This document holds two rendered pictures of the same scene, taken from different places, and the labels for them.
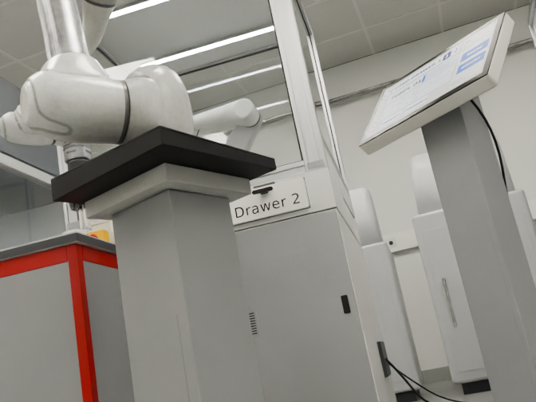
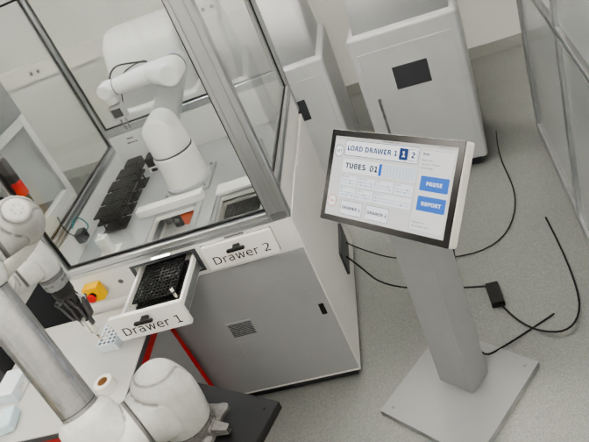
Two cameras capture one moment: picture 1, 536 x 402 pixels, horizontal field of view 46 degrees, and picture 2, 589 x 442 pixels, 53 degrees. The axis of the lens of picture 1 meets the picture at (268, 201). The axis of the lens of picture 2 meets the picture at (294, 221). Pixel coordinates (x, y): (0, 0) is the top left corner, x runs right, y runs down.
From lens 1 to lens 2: 1.83 m
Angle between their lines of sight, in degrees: 47
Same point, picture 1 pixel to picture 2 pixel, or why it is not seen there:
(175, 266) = not seen: outside the picture
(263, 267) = (250, 292)
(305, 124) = (260, 181)
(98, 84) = not seen: outside the picture
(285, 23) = (212, 76)
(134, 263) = not seen: outside the picture
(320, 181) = (286, 228)
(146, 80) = (157, 411)
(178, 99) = (188, 404)
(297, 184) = (265, 236)
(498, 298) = (443, 333)
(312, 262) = (290, 285)
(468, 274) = (421, 311)
